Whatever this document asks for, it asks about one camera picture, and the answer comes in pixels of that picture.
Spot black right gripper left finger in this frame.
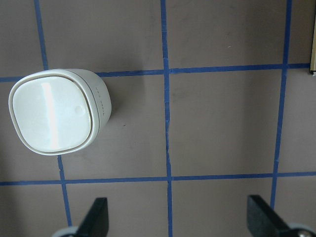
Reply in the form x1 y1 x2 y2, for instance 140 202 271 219
52 197 110 237

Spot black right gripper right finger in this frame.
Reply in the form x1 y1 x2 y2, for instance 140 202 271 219
247 195 316 237

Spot white desktop trash can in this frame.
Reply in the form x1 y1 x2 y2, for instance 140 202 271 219
8 69 112 156

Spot blue tape grid lines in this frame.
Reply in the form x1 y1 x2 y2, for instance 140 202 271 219
0 0 316 237

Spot beige table edge strip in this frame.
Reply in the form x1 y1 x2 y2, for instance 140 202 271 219
309 0 316 77

